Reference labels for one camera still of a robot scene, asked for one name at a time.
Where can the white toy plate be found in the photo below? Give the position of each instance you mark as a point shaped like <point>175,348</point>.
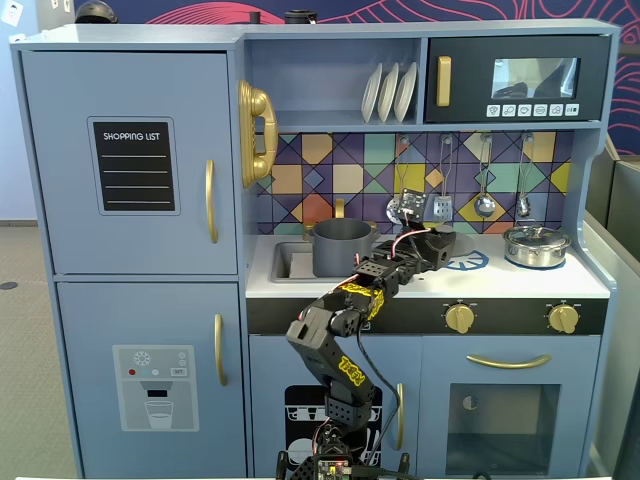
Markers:
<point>405,92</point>
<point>371,95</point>
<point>387,95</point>

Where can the black helmet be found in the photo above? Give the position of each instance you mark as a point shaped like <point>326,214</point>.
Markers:
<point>97,11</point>

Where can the gray toy pot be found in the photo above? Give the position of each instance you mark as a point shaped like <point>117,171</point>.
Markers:
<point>337,255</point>

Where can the steel slotted spoon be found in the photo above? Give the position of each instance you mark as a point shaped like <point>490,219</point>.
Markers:
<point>392,210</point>

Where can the blue freezer door with dispenser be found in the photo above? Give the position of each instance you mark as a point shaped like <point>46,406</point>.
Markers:
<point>90,325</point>

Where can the black control panel strip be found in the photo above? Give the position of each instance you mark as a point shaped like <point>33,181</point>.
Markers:
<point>510,317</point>

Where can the black floor disc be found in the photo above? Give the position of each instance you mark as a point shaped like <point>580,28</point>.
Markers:
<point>8,285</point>

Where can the steel toy pot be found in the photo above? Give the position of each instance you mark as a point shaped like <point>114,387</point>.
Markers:
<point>535,255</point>

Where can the blue fridge door with chalkboard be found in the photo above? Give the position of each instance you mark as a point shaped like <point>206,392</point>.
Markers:
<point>60,200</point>

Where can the small steel spoon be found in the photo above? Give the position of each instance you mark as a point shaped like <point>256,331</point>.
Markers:
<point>523,206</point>

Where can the blue oven door with window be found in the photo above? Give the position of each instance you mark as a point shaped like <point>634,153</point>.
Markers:
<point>435,400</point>

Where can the blue burner decal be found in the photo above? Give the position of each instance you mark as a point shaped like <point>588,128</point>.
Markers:
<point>472,262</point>

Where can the black dishwasher decal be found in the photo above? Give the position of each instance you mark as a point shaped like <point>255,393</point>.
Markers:
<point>300,415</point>

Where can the steel pot lid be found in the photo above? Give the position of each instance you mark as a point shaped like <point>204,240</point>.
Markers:
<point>536,235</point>

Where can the blue toy kitchen unit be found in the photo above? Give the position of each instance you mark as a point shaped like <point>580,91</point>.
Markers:
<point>150,37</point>

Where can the green controller board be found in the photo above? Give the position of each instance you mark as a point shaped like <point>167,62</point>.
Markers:
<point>332,470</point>

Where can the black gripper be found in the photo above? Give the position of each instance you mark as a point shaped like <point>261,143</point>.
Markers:
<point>442,248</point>

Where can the black shopping list chalkboard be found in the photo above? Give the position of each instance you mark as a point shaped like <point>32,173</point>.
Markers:
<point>135,175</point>

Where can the steel slotted spatula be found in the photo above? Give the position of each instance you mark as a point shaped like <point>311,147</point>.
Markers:
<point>443,210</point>

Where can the white wall outlet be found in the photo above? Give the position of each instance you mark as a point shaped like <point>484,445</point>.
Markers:
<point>12,14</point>

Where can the gold stove knob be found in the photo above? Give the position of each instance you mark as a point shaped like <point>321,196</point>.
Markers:
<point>460,318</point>
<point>563,318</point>

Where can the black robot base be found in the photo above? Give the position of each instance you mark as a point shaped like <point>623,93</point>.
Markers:
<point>287,465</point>

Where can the small black cylinder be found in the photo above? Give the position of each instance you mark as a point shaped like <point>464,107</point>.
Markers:
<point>255,17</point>

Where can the gold toy telephone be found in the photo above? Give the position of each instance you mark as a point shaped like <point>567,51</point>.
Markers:
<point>257,105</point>

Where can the gray toy sink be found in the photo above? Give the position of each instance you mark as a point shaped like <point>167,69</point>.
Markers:
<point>282,262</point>

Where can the black microwave door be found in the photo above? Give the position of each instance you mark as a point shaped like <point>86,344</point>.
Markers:
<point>470,80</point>

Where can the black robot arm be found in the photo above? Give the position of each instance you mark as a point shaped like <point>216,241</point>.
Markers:
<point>325,350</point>

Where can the steel ladle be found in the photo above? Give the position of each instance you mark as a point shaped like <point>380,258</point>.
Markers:
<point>484,206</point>

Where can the gold toy faucet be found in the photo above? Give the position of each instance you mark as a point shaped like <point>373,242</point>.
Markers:
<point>340,207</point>

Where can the black round cup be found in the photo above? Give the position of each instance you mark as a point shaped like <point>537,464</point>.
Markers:
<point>299,17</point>

